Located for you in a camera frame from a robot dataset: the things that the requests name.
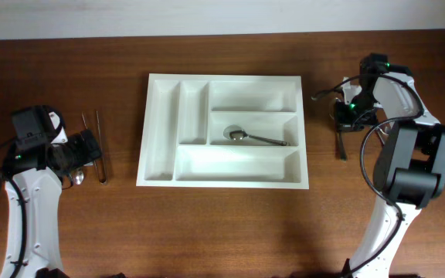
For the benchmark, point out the small steel teaspoon lower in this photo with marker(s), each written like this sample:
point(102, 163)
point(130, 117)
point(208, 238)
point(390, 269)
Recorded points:
point(78, 176)

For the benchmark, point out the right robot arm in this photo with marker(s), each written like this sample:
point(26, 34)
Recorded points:
point(402, 156)

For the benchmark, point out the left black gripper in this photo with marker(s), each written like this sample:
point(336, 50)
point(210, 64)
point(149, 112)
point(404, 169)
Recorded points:
point(86, 155)

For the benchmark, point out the white cutlery tray organizer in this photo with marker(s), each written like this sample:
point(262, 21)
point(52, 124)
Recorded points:
point(182, 144)

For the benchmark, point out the long metal tongs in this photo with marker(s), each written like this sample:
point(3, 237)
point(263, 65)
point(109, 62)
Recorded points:
point(100, 163)

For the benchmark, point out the white plastic knife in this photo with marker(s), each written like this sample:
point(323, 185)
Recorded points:
point(57, 122)

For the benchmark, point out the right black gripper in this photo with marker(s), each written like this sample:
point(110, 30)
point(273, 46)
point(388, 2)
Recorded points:
point(343, 122)

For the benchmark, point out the steel fork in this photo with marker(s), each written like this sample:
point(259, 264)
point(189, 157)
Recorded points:
point(381, 137)

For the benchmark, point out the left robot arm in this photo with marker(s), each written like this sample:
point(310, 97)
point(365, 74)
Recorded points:
point(39, 159)

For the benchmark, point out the large steel spoon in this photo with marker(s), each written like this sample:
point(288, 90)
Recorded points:
point(238, 134)
point(341, 148)

